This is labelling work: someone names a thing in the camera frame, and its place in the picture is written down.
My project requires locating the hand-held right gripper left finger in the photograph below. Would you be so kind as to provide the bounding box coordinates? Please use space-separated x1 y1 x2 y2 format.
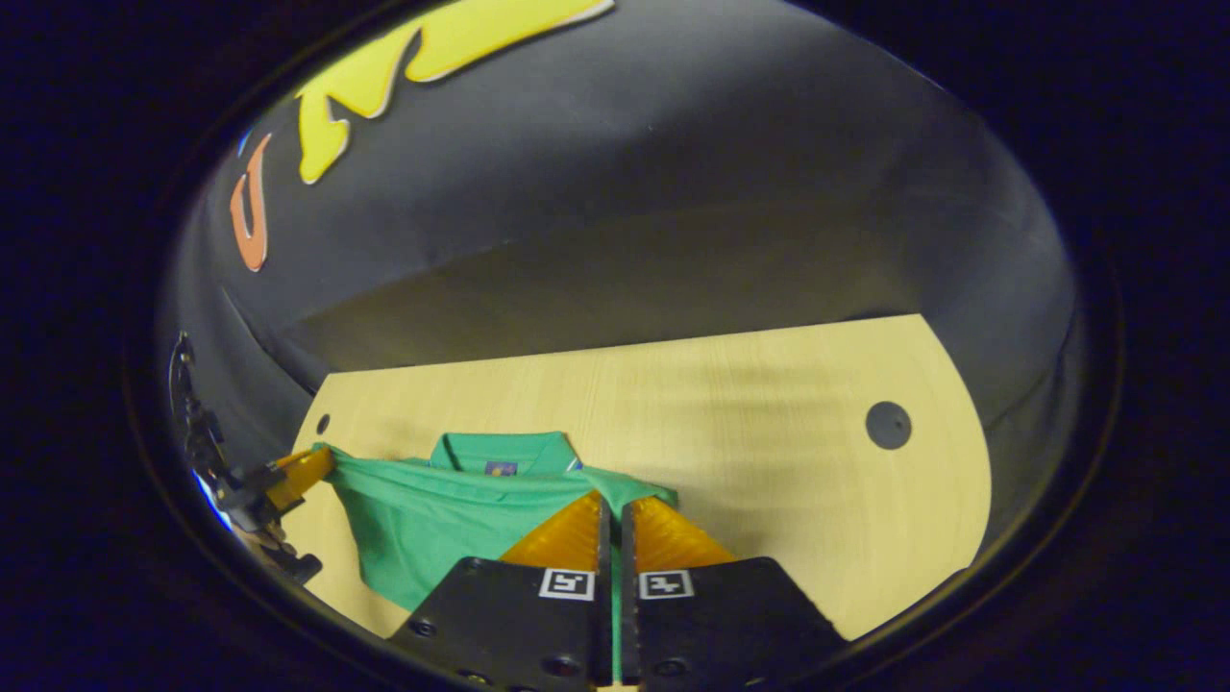
387 490 616 692

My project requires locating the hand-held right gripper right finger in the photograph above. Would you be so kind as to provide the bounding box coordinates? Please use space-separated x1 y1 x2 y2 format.
620 495 851 692

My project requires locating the green T-shirt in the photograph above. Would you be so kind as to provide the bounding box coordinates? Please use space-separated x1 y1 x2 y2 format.
322 431 679 685

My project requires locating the black backdrop cloth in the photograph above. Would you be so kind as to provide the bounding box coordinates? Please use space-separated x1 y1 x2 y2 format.
159 0 1087 501

